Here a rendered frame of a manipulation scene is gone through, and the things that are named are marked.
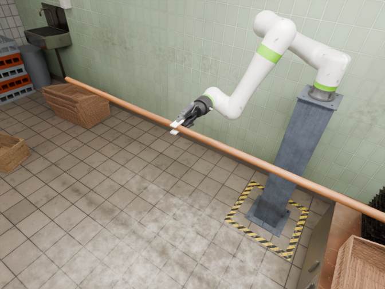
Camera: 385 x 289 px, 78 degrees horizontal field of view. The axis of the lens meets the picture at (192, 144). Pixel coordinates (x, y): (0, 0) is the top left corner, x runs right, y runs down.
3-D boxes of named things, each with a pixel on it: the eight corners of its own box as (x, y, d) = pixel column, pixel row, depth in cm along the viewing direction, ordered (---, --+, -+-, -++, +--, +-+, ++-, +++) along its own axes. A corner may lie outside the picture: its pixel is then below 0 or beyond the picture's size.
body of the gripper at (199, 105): (206, 102, 119) (196, 110, 112) (205, 117, 124) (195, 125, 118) (193, 98, 121) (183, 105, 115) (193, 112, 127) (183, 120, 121)
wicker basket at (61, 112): (83, 132, 293) (78, 113, 275) (51, 119, 311) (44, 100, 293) (111, 114, 327) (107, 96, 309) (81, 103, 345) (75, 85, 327)
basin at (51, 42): (81, 79, 356) (63, 7, 296) (59, 88, 332) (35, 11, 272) (62, 71, 373) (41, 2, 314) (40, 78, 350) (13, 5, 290)
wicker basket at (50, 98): (81, 125, 284) (75, 104, 266) (47, 112, 301) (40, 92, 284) (109, 106, 318) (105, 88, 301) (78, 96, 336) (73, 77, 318)
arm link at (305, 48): (322, 44, 145) (257, 2, 120) (341, 53, 133) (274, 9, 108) (307, 63, 151) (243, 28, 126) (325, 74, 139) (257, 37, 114)
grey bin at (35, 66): (58, 82, 389) (47, 48, 354) (35, 91, 364) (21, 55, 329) (44, 76, 404) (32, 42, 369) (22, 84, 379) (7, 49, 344)
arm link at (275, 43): (291, 22, 114) (273, 10, 108) (307, 29, 104) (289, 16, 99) (268, 57, 123) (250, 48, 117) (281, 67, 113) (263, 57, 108)
